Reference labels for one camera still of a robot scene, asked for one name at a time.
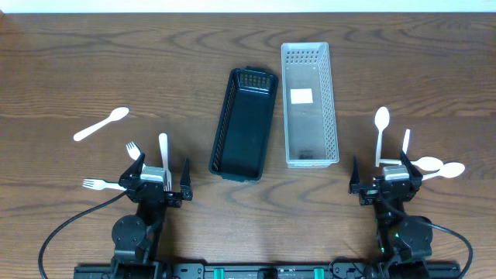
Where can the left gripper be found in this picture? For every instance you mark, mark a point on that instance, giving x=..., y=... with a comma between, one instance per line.
x=161, y=194

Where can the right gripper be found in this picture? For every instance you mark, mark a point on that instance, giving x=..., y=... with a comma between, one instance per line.
x=382, y=192

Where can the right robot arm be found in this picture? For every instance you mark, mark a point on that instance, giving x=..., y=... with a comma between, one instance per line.
x=404, y=240

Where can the white spoon thin handle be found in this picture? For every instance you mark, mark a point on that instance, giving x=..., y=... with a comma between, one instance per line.
x=406, y=140

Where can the white fork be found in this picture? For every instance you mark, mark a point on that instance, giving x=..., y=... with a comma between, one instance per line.
x=99, y=184
x=133, y=150

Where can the black plastic basket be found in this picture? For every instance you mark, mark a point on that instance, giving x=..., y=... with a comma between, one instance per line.
x=243, y=132

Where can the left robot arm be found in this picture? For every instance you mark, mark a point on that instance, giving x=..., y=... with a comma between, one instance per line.
x=136, y=237

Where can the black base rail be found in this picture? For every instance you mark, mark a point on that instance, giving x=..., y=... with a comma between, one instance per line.
x=272, y=271

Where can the white fork tines down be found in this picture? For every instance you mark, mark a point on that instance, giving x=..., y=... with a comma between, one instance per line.
x=163, y=144

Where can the clear plastic basket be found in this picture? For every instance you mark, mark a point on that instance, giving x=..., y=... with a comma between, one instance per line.
x=310, y=130

